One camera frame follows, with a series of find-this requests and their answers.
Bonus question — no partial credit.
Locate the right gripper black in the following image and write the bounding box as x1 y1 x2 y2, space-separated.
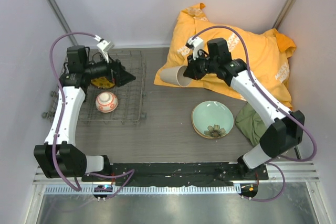
185 50 218 81

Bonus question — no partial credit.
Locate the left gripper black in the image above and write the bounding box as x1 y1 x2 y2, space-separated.
84 50 135 87

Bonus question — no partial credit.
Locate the beige tall cup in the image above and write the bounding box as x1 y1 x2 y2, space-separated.
160 66 192 87

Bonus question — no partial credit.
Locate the light green flower plate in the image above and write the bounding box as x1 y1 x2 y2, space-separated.
191 100 234 138

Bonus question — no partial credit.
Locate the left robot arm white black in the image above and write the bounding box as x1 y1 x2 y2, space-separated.
34 46 136 182

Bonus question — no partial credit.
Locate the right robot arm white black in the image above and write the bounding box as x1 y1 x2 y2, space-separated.
184 37 305 179

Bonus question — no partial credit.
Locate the yellow patterned plate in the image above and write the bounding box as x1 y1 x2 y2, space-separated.
91 77 115 89

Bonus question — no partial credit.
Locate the white orange patterned bowl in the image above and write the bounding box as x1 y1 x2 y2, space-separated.
96 92 119 113

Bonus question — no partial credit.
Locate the yellow Mickey Mouse shirt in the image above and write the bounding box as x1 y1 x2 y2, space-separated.
162 3 296 108

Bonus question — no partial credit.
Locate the olive green cloth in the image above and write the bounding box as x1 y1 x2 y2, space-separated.
235 103 267 146

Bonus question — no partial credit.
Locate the cream bird plate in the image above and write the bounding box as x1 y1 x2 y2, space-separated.
191 104 232 140

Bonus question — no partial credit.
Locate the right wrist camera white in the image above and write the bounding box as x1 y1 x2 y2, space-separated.
185 37 204 60

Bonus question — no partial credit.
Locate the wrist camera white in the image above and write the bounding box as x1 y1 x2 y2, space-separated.
185 37 204 60
94 35 114 63

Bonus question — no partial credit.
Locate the wire dish rack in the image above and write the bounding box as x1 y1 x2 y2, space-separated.
43 49 145 125

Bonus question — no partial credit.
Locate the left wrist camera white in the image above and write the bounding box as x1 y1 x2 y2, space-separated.
94 35 114 63

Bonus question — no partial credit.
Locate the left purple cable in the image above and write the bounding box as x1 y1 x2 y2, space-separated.
50 32 136 204

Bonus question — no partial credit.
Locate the purple cable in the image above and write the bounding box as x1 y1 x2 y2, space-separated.
50 32 136 204
193 25 318 202

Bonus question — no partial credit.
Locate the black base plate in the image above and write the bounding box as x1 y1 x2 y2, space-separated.
81 161 269 187

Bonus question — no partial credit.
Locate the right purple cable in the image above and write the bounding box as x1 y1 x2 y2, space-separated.
193 25 318 202

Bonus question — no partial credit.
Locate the slotted cable duct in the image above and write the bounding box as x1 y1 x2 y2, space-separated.
44 184 241 195

